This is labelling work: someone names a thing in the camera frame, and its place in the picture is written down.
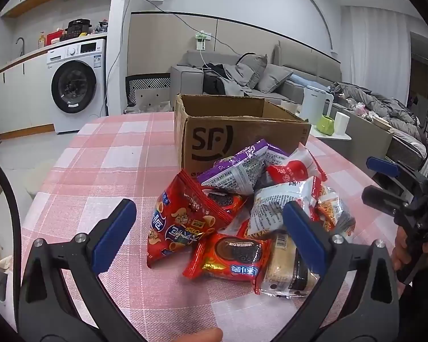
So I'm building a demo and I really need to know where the orange noodle snack packet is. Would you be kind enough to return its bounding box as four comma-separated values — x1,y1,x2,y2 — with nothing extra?
316,184,356,237

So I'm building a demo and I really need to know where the green wall socket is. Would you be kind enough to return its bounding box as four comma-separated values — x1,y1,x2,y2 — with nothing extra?
194,33,212,50

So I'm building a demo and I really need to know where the grey sofa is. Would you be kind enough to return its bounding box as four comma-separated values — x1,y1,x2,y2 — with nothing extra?
170,50,343,115

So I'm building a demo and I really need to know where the person's left hand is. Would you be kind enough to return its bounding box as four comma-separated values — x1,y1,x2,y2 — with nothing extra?
180,328,224,342

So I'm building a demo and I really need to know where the red and white snack packet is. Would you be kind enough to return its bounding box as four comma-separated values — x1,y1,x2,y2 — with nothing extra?
266,142,327,188

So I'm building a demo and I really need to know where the crumpled grey cloth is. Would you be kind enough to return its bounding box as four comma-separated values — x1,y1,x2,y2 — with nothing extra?
125,100,172,115

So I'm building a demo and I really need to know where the grey duvet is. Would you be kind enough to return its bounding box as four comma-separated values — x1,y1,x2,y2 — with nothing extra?
330,82,428,157

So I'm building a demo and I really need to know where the white kitchen counter cabinet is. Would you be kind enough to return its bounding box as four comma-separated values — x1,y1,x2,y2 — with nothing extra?
0,48,58,139

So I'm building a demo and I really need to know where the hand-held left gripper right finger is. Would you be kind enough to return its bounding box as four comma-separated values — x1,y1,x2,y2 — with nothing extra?
271,201,402,342

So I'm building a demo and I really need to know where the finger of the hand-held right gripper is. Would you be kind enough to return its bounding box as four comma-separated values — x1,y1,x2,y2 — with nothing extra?
362,184,416,222
366,157,428,194

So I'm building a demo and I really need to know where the white electric kettle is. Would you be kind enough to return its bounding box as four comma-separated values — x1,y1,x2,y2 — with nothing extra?
302,85,334,122

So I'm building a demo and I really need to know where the black rice cooker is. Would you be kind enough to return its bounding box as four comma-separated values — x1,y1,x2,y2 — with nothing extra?
65,19,92,39

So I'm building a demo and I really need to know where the red cookie packet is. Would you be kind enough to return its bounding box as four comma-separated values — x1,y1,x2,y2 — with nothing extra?
183,233,273,294
196,187,249,230

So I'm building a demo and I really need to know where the brown cardboard box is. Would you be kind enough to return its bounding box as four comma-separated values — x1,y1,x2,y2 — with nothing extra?
173,93,312,186

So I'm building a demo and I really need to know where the patterned black chair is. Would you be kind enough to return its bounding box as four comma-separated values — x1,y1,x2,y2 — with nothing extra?
126,74,172,113

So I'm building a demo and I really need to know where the white washing machine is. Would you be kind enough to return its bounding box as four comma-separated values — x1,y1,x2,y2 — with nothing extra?
46,38,108,134

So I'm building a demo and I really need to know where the person's right hand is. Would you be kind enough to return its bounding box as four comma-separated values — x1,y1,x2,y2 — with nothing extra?
391,226,412,271

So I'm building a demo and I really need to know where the black jacket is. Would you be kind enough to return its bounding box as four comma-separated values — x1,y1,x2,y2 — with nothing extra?
203,63,236,95

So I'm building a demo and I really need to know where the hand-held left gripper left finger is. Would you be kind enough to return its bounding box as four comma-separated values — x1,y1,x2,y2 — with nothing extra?
18,199,143,342

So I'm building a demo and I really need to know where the purple snack packet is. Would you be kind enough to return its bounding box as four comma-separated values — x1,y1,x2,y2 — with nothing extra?
200,139,289,196

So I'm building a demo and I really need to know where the white snack packet red edge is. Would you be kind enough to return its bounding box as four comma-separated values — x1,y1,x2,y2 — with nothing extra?
247,176,323,239

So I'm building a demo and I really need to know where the grey garment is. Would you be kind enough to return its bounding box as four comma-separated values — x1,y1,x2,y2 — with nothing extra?
221,64,257,97

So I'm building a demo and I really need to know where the white charger cable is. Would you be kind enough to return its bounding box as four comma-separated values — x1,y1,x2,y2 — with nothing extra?
199,48,215,72

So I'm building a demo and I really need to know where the black cable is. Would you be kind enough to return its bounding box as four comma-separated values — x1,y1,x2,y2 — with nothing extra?
126,0,245,56

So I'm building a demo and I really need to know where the white cup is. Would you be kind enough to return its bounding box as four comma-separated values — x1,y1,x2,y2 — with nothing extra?
333,111,349,135

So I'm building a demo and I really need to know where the pink checked tablecloth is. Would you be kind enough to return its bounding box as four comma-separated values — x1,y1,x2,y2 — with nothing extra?
21,112,396,342

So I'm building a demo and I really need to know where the grey cushion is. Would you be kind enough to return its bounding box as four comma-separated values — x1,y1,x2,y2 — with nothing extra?
257,63,294,93
235,54,268,89

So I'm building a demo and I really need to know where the red cartoon chip packet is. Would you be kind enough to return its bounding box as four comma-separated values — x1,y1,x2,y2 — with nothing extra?
146,170,248,269

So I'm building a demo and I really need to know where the green cup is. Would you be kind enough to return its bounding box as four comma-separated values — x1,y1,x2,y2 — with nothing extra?
316,115,335,136

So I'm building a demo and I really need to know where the red box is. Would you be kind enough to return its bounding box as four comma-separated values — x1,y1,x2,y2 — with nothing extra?
46,30,66,46

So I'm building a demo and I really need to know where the clear cracker packet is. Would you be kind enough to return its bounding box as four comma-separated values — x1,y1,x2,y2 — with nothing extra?
262,233,322,298

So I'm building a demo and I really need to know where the white curtain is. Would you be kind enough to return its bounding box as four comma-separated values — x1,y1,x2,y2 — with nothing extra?
350,5,411,97

